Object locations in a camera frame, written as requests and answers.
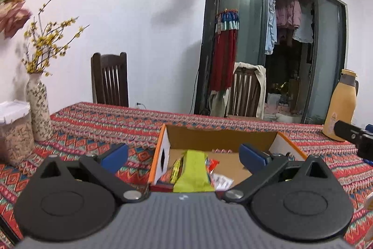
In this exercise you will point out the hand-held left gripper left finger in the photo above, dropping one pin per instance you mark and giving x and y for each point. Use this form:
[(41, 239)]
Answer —
[(116, 155)]

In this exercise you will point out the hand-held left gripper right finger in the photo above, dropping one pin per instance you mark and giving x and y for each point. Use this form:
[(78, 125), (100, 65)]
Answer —
[(252, 157)]

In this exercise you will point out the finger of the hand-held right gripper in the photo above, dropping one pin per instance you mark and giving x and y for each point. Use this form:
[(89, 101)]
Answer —
[(346, 130)]

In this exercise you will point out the orange cardboard box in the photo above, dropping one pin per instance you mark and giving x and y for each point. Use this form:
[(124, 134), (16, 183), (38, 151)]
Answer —
[(221, 138)]

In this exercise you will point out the white label snack packet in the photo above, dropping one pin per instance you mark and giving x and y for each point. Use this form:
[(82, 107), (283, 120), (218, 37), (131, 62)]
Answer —
[(223, 180)]

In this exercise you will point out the red orange snack packet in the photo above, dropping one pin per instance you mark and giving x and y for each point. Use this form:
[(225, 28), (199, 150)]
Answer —
[(166, 187)]

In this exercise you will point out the lime green snack packet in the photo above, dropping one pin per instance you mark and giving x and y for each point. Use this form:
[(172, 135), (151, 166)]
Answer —
[(193, 170)]

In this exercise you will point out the gold snack packet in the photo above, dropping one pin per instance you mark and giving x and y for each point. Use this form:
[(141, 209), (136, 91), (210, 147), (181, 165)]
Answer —
[(176, 170)]

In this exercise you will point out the yellow thermos jug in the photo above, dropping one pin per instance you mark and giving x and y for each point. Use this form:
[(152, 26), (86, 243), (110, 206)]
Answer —
[(338, 109)]

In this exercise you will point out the patterned red tablecloth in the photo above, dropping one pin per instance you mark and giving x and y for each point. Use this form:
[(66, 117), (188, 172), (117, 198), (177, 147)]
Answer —
[(96, 129)]

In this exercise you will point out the cream rounded object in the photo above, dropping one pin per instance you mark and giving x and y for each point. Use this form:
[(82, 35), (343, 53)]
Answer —
[(369, 201)]

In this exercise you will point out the white container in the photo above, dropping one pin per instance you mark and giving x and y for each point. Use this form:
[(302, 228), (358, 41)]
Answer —
[(274, 101)]

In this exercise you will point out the wooden chair with cloth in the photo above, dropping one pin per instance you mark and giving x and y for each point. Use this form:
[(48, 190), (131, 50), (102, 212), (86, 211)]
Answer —
[(260, 85)]

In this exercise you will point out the wooden chair with slats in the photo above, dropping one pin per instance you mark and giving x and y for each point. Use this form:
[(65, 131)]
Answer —
[(243, 71)]

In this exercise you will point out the floral ceramic vase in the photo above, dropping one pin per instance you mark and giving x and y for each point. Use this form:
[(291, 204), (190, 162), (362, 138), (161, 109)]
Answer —
[(38, 112)]

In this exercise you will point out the dark wooden chair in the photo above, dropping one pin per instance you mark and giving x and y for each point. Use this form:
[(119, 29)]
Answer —
[(109, 61)]

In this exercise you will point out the red tasselled hanging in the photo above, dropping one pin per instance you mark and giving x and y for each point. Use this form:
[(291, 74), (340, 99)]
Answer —
[(224, 62)]

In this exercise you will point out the clear plastic cereal container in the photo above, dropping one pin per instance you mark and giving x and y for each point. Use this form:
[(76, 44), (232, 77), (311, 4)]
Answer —
[(16, 138)]

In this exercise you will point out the white hanging garment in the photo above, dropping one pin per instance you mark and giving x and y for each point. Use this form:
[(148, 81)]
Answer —
[(304, 31)]

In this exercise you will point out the light blue shirt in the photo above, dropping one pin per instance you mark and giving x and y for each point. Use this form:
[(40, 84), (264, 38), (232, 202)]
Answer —
[(270, 33)]

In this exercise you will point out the sliding glass door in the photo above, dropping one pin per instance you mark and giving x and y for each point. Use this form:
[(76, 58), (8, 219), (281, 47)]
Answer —
[(247, 33)]

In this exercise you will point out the pink hanging clothes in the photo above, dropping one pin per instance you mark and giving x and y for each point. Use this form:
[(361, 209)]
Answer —
[(287, 12)]

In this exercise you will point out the yellow flower branches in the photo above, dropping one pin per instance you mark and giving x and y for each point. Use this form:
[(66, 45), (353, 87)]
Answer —
[(43, 42)]

